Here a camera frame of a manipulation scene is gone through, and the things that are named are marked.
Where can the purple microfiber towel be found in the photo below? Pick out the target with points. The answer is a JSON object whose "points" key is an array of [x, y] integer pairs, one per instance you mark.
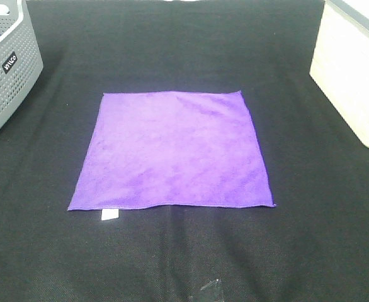
{"points": [[172, 148]]}

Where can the clear tape piece bottom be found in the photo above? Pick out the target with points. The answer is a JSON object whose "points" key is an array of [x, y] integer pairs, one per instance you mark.
{"points": [[211, 292]]}

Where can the black fabric table cover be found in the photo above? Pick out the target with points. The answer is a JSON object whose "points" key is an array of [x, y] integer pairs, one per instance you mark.
{"points": [[313, 246]]}

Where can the white plastic storage bin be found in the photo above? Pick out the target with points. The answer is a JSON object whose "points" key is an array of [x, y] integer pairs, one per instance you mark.
{"points": [[340, 63]]}

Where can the grey perforated plastic basket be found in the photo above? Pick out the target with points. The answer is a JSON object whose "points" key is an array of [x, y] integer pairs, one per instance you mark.
{"points": [[20, 59]]}

